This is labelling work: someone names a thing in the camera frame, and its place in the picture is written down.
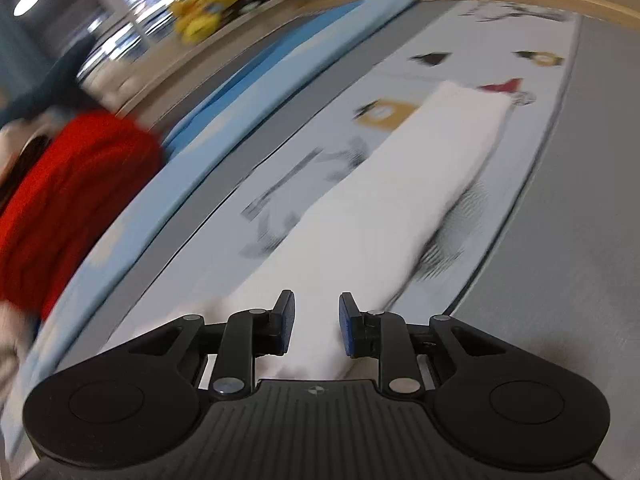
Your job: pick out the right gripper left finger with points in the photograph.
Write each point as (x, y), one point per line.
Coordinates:
(261, 332)

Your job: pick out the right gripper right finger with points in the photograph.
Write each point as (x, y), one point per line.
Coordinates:
(364, 333)

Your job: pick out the white garment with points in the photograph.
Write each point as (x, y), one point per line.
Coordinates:
(364, 235)

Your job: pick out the light blue cloud blanket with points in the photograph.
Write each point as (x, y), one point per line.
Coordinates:
(196, 145)

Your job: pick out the red folded blanket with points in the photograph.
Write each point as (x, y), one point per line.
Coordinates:
(83, 181)

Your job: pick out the yellow plush toys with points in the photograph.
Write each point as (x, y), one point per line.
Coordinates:
(196, 20)

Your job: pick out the teal shark plush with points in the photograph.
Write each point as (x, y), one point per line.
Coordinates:
(33, 83)

